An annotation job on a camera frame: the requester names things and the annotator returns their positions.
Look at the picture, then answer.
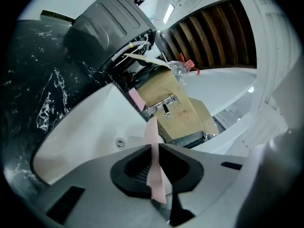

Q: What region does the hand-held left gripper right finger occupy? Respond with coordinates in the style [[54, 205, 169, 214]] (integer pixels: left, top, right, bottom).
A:
[[158, 142, 257, 228]]

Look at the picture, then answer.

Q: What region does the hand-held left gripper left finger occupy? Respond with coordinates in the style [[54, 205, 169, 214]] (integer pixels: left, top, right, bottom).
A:
[[44, 143, 171, 228]]

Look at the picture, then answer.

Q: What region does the white sink basin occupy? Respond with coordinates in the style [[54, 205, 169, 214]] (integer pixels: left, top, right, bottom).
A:
[[31, 82, 168, 185]]

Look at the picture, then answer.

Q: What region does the brown cardboard box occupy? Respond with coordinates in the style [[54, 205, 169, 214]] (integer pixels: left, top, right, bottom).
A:
[[123, 52, 220, 148]]

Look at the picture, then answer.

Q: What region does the chrome faucet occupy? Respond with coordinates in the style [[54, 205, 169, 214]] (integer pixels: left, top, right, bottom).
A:
[[146, 94, 182, 121]]

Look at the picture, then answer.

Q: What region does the pink sponge cloth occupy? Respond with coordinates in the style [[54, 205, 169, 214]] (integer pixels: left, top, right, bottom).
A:
[[127, 87, 147, 112]]

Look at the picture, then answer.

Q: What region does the person's white shirt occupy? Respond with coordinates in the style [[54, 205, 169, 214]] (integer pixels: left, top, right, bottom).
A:
[[271, 56, 304, 137]]

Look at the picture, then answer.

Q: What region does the clear bottle with red cap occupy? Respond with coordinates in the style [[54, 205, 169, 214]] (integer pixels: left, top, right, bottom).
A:
[[168, 52, 200, 90]]

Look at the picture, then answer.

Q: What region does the black marble table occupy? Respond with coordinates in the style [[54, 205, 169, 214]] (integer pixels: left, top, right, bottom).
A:
[[0, 19, 133, 199]]

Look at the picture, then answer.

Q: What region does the brown wooden staircase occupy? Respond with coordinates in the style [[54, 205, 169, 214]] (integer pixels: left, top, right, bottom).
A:
[[159, 0, 258, 70]]

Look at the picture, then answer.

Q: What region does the grey dishwasher appliance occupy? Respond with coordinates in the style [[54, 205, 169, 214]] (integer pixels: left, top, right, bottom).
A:
[[63, 0, 158, 74]]

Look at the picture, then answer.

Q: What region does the white ceiling tube light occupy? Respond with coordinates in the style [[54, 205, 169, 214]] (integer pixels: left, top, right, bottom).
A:
[[163, 3, 176, 25]]

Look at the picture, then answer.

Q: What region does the white appliance hose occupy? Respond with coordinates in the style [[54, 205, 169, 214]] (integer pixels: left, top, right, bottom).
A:
[[113, 39, 151, 62]]

